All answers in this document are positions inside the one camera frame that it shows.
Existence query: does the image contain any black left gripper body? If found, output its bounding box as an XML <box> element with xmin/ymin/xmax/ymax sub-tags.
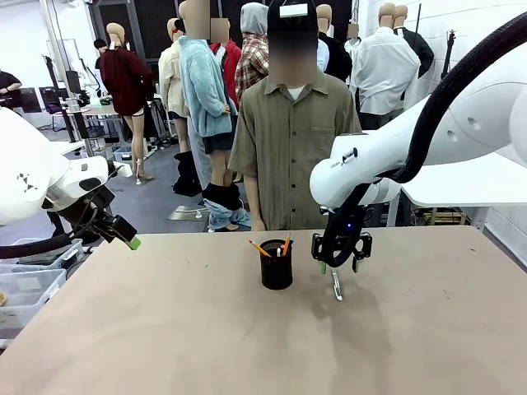
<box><xmin>61</xmin><ymin>189</ymin><xmax>138</xmax><ymax>244</ymax></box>

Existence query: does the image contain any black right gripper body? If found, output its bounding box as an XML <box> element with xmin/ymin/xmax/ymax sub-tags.
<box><xmin>310</xmin><ymin>230</ymin><xmax>374</xmax><ymax>264</ymax></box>

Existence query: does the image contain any silver white pen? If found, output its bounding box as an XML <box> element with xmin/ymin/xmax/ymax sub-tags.
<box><xmin>330</xmin><ymin>269</ymin><xmax>344</xmax><ymax>302</ymax></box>

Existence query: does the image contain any yellow pencil pink eraser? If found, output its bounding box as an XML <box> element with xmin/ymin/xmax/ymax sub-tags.
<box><xmin>248</xmin><ymin>239</ymin><xmax>273</xmax><ymax>259</ymax></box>

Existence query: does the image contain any person's right forearm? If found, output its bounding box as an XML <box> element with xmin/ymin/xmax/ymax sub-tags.
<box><xmin>242</xmin><ymin>172</ymin><xmax>268</xmax><ymax>223</ymax></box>

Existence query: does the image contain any black mesh pen holder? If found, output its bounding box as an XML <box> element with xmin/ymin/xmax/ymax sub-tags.
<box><xmin>259</xmin><ymin>239</ymin><xmax>294</xmax><ymax>290</ymax></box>

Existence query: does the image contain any clear plastic bin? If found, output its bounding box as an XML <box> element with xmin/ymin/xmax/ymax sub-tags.
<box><xmin>0</xmin><ymin>269</ymin><xmax>68</xmax><ymax>331</ymax></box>
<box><xmin>0</xmin><ymin>237</ymin><xmax>86</xmax><ymax>273</ymax></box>

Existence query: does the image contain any grey floor storage bin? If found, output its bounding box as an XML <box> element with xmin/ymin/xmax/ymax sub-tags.
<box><xmin>112</xmin><ymin>146</ymin><xmax>136</xmax><ymax>165</ymax></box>

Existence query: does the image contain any white side table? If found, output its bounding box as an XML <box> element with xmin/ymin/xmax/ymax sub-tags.
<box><xmin>60</xmin><ymin>141</ymin><xmax>86</xmax><ymax>159</ymax></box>

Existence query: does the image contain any person in olive shirt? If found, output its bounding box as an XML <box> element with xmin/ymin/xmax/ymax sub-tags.
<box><xmin>227</xmin><ymin>0</ymin><xmax>364</xmax><ymax>233</ymax></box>

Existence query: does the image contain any background work table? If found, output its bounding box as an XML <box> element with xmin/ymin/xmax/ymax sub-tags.
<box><xmin>61</xmin><ymin>102</ymin><xmax>166</xmax><ymax>165</ymax></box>

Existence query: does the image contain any large white table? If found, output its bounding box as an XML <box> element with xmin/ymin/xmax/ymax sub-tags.
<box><xmin>399</xmin><ymin>154</ymin><xmax>527</xmax><ymax>231</ymax></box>

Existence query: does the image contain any black office chair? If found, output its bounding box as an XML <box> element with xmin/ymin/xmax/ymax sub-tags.
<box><xmin>39</xmin><ymin>86</ymin><xmax>69</xmax><ymax>132</ymax></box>

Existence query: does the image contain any mannequin in maroon sweater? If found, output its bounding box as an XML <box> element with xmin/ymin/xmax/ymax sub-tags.
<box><xmin>100</xmin><ymin>22</ymin><xmax>156</xmax><ymax>185</ymax></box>

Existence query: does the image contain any mannequin in cream jacket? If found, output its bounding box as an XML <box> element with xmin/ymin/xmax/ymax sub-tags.
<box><xmin>158</xmin><ymin>18</ymin><xmax>203</xmax><ymax>197</ymax></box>

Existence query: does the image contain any mannequin in blue fleece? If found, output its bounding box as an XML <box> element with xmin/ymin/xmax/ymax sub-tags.
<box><xmin>178</xmin><ymin>0</ymin><xmax>254</xmax><ymax>233</ymax></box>

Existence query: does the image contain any background person black t-shirt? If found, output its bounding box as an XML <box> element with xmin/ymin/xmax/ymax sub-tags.
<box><xmin>0</xmin><ymin>69</ymin><xmax>23</xmax><ymax>110</ymax></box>

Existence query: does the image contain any background person black hair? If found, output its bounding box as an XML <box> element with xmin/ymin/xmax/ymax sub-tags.
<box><xmin>93</xmin><ymin>38</ymin><xmax>109</xmax><ymax>71</ymax></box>

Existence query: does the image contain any mannequin in plaid shirt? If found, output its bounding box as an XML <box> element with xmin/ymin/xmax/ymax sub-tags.
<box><xmin>235</xmin><ymin>2</ymin><xmax>271</xmax><ymax>96</ymax></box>

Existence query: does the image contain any mannequin in white shirt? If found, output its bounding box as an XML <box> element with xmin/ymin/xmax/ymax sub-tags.
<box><xmin>349</xmin><ymin>2</ymin><xmax>422</xmax><ymax>131</ymax></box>

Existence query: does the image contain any mannequin in black jacket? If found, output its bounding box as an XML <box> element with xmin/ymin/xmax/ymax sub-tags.
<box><xmin>315</xmin><ymin>3</ymin><xmax>354</xmax><ymax>83</ymax></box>

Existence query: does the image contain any mannequin in light blue shirt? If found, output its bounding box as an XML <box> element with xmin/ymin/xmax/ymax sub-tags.
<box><xmin>315</xmin><ymin>39</ymin><xmax>330</xmax><ymax>74</ymax></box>

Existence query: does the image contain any mannequin in red jacket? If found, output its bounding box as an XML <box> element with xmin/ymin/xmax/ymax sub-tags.
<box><xmin>209</xmin><ymin>18</ymin><xmax>243</xmax><ymax>114</ymax></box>

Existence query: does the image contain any mannequin in black-white jacket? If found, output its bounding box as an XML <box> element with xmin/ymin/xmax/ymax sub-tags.
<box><xmin>393</xmin><ymin>4</ymin><xmax>436</xmax><ymax>112</ymax></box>

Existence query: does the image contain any black tripod stand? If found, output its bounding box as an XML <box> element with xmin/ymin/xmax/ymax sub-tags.
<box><xmin>441</xmin><ymin>28</ymin><xmax>459</xmax><ymax>81</ymax></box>

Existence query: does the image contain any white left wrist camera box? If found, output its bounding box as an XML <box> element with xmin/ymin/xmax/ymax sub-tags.
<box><xmin>107</xmin><ymin>161</ymin><xmax>133</xmax><ymax>179</ymax></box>

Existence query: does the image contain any metal mannequin base plate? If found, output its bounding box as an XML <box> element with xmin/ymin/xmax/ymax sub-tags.
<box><xmin>166</xmin><ymin>205</ymin><xmax>208</xmax><ymax>222</ymax></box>

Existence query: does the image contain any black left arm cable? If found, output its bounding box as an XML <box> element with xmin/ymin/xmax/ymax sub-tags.
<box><xmin>0</xmin><ymin>197</ymin><xmax>102</xmax><ymax>261</ymax></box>

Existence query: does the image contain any black right arm cable sleeve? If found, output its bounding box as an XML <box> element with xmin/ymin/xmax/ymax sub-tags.
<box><xmin>320</xmin><ymin>12</ymin><xmax>527</xmax><ymax>268</ymax></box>

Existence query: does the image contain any grey metal post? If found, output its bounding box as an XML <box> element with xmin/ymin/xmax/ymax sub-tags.
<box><xmin>40</xmin><ymin>0</ymin><xmax>90</xmax><ymax>158</ymax></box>

